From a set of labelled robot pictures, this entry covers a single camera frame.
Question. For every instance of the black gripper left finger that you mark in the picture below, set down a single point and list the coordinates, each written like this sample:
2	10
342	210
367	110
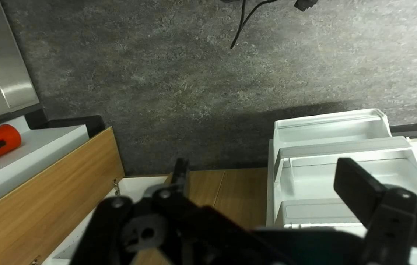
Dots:
179	229

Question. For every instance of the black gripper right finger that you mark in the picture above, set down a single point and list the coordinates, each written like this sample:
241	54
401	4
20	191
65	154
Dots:
394	215

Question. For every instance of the large white door bin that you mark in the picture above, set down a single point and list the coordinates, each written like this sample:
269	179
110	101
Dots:
311	181

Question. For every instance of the small white door bin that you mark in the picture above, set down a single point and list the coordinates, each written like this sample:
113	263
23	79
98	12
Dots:
326	126

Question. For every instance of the white kitchen countertop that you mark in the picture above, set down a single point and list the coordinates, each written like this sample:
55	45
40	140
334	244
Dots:
31	156

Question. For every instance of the long black floor tape strip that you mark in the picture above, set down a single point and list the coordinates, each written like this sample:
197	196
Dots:
306	3

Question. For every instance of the wooden wall kitchen cabinet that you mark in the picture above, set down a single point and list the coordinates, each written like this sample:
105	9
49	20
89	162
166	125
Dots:
36	210

